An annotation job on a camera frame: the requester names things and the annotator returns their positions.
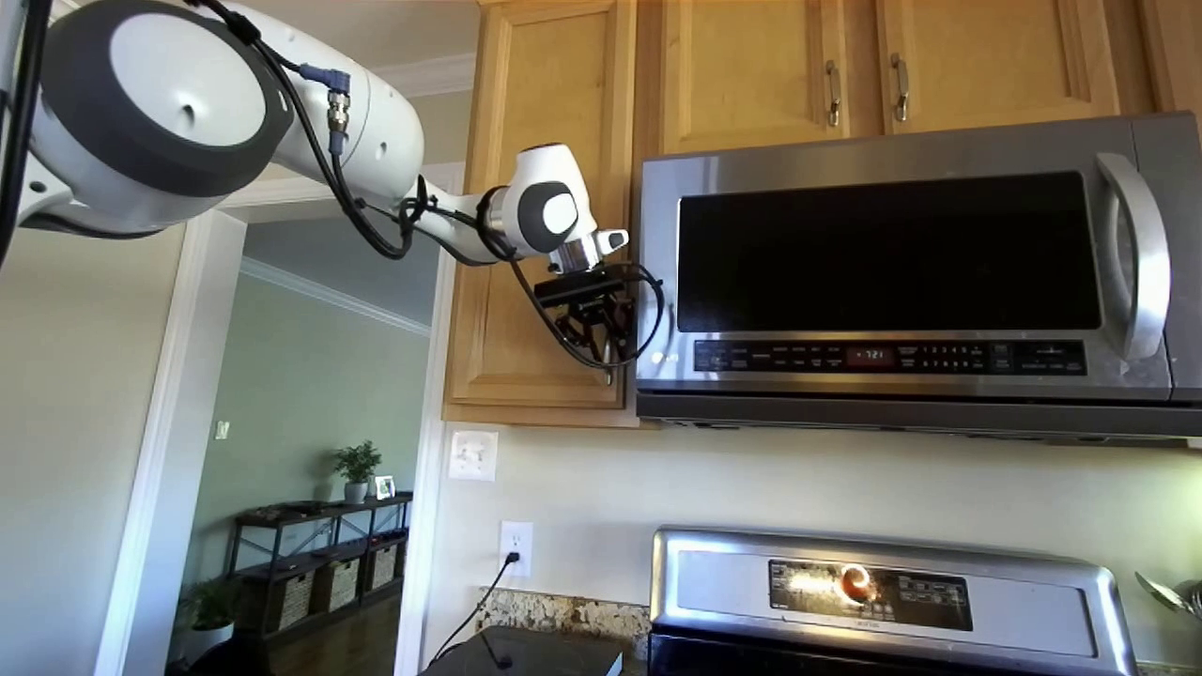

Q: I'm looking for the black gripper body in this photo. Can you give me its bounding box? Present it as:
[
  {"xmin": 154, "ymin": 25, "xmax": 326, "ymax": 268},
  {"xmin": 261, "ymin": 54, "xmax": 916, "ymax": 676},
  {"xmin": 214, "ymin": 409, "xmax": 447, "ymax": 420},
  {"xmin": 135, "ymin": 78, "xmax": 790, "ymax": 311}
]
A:
[{"xmin": 534, "ymin": 265, "xmax": 643, "ymax": 326}]

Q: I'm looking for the tall wooden cupboard door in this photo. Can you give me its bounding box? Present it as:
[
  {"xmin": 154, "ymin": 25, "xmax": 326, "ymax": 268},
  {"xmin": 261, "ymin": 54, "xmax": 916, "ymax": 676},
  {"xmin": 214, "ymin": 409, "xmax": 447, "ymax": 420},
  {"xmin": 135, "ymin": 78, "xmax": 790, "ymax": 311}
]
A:
[{"xmin": 443, "ymin": 0, "xmax": 643, "ymax": 414}]

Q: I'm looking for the wooden cupboard cabinet body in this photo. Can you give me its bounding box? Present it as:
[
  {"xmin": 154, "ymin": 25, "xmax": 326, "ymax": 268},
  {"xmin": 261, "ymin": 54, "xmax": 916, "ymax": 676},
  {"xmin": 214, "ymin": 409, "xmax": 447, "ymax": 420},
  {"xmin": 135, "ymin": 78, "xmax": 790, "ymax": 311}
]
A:
[{"xmin": 440, "ymin": 0, "xmax": 1202, "ymax": 436}]

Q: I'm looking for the short wooden cupboard door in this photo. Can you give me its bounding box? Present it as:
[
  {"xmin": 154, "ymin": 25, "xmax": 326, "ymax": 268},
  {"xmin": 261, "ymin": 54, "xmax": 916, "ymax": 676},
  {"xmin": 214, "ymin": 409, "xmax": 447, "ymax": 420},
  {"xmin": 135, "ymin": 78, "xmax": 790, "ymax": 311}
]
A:
[
  {"xmin": 656, "ymin": 0, "xmax": 855, "ymax": 159},
  {"xmin": 871, "ymin": 0, "xmax": 1126, "ymax": 139}
]

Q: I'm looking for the small green potted plant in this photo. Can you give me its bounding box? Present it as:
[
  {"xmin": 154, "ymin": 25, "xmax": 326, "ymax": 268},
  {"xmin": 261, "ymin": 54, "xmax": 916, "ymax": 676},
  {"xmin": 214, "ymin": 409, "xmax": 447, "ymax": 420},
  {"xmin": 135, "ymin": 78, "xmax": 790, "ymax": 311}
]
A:
[{"xmin": 330, "ymin": 439, "xmax": 388, "ymax": 506}]

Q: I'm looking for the stainless steel microwave oven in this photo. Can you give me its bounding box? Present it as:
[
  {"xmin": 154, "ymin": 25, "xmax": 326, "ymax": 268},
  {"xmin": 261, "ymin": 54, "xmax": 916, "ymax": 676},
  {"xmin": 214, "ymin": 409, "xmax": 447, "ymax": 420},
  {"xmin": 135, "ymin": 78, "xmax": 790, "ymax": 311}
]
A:
[{"xmin": 629, "ymin": 113, "xmax": 1202, "ymax": 445}]

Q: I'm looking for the black countertop appliance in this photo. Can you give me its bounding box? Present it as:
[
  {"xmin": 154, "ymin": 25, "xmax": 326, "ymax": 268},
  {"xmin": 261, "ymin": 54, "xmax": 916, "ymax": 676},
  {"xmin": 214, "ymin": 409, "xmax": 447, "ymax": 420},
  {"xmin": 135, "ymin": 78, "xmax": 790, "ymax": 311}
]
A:
[{"xmin": 420, "ymin": 625, "xmax": 629, "ymax": 676}]

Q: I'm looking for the dark wooden shelf unit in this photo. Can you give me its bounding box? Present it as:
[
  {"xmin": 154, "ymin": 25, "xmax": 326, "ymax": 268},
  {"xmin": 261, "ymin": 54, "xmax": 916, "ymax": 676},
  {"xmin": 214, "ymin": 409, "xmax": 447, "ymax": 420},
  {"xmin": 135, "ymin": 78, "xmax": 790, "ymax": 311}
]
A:
[{"xmin": 222, "ymin": 490, "xmax": 418, "ymax": 641}]

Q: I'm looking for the stainless steel gas stove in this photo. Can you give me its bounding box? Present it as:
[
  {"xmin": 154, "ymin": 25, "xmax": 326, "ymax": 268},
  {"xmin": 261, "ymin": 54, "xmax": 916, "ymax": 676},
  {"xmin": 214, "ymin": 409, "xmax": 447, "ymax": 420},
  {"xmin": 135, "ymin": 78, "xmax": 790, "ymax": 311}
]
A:
[{"xmin": 643, "ymin": 524, "xmax": 1143, "ymax": 676}]

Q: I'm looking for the green floor potted plant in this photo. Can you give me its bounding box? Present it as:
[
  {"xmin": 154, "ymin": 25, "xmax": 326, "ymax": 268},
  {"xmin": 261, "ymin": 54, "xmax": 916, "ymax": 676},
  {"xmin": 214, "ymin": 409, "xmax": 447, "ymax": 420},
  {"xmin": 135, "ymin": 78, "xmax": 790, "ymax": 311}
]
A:
[{"xmin": 176, "ymin": 576, "xmax": 245, "ymax": 665}]

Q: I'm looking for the metal utensil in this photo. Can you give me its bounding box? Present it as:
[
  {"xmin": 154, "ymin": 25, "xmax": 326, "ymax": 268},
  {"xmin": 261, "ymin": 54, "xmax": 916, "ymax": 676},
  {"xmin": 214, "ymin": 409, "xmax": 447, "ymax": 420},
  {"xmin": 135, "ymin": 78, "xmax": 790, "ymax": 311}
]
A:
[{"xmin": 1135, "ymin": 566, "xmax": 1202, "ymax": 619}]

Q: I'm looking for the white light switch plate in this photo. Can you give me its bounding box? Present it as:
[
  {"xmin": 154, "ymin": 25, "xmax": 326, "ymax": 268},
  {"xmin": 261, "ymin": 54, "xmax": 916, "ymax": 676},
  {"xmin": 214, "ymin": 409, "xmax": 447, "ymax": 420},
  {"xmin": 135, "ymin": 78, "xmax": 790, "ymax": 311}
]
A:
[{"xmin": 447, "ymin": 429, "xmax": 504, "ymax": 485}]

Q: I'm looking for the white wall power outlet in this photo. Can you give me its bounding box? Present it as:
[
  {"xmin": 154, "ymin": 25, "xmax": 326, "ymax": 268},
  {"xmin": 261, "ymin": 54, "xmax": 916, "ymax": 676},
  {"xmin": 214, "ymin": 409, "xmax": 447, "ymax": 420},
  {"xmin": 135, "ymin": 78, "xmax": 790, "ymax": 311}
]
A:
[{"xmin": 499, "ymin": 519, "xmax": 538, "ymax": 584}]

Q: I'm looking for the black power cord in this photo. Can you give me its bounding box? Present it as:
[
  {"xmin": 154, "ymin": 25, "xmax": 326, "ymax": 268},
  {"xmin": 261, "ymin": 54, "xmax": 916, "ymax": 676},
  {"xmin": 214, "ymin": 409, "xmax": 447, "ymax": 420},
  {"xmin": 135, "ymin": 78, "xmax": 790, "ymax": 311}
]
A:
[{"xmin": 423, "ymin": 550, "xmax": 527, "ymax": 674}]

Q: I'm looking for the metal short cupboard door handle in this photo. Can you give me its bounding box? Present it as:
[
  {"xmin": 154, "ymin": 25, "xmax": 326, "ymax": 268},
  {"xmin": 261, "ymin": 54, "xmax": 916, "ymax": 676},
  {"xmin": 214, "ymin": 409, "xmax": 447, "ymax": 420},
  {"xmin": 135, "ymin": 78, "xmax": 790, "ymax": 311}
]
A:
[
  {"xmin": 818, "ymin": 55, "xmax": 843, "ymax": 131},
  {"xmin": 886, "ymin": 54, "xmax": 911, "ymax": 128}
]

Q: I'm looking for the silver microwave door handle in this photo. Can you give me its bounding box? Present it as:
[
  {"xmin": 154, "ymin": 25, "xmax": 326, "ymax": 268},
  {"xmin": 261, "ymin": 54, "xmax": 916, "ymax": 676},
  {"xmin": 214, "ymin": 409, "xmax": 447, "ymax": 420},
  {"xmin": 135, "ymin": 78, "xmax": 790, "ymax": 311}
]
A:
[{"xmin": 1094, "ymin": 152, "xmax": 1175, "ymax": 370}]

